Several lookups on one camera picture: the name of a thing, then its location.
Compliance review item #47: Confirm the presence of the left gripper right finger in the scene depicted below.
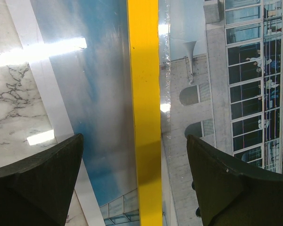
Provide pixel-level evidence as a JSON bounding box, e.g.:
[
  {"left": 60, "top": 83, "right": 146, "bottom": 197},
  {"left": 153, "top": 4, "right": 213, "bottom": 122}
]
[{"left": 187, "top": 135, "right": 283, "bottom": 226}]

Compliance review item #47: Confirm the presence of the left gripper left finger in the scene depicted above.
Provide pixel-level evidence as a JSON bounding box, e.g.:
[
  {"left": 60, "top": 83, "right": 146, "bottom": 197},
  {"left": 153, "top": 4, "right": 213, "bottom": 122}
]
[{"left": 0, "top": 134, "right": 83, "bottom": 226}]

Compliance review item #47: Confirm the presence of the photo of white building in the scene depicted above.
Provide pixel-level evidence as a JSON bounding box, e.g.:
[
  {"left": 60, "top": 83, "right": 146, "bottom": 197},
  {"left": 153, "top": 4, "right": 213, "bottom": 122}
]
[{"left": 4, "top": 0, "right": 283, "bottom": 226}]

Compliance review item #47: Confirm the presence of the yellow picture frame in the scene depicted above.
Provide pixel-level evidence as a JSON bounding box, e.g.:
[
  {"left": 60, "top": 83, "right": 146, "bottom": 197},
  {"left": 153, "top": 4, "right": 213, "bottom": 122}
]
[{"left": 127, "top": 0, "right": 163, "bottom": 226}]

